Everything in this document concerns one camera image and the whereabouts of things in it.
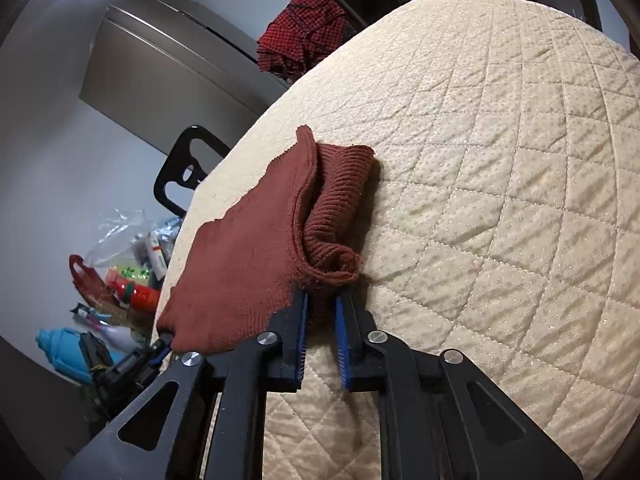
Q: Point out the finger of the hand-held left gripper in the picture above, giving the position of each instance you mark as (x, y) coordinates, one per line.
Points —
(157, 352)

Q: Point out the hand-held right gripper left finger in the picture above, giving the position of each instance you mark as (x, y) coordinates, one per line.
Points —
(301, 330)

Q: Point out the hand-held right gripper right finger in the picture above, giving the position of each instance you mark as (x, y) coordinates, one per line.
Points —
(341, 340)

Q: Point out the rust red knit sweater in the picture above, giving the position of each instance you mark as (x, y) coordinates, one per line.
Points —
(240, 270)

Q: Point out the pale white round container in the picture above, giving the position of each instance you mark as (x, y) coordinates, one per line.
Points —
(120, 335)

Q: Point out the red bottle with antler lid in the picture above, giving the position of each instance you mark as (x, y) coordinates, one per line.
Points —
(142, 300)

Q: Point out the light blue plastic bottle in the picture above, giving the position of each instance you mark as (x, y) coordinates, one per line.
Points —
(65, 350)

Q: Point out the pink and green box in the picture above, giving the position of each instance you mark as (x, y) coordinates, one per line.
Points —
(125, 274)

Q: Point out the clear plastic bag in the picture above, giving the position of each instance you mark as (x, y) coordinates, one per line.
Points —
(115, 240)

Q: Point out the black plastic chair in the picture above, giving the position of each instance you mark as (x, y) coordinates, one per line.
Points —
(172, 165)

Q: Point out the cream quilted mat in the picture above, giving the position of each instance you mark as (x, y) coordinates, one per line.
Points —
(500, 210)

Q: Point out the grey wardrobe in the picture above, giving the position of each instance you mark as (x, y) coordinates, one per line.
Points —
(150, 70)

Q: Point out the red checked cloth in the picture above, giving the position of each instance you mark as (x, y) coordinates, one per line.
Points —
(300, 35)

